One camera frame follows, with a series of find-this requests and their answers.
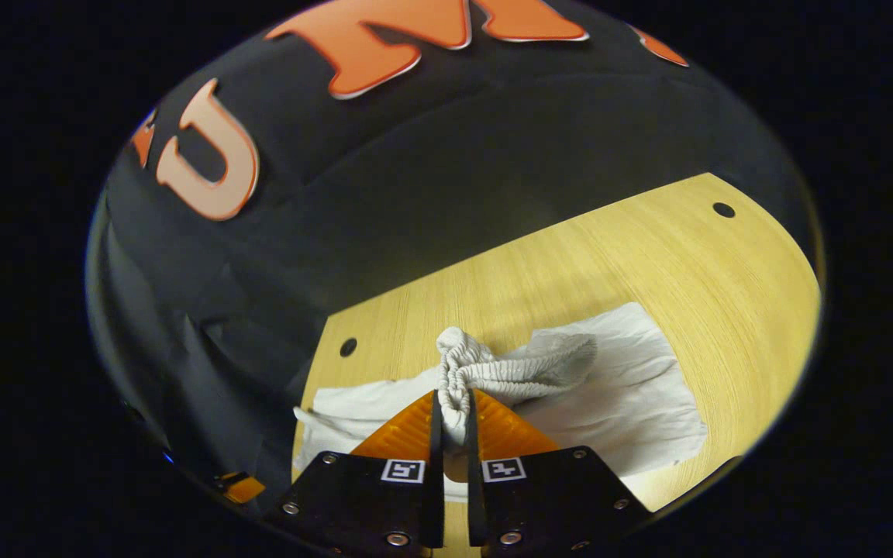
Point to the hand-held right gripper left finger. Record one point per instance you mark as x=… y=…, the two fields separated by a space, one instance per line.
x=437 y=511

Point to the black backdrop cloth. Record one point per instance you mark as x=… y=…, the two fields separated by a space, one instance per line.
x=415 y=155

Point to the white jeans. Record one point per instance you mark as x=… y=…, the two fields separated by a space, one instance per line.
x=617 y=403

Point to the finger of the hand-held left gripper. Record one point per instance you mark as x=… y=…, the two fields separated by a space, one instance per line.
x=245 y=490

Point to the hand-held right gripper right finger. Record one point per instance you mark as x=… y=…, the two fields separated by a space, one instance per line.
x=475 y=511

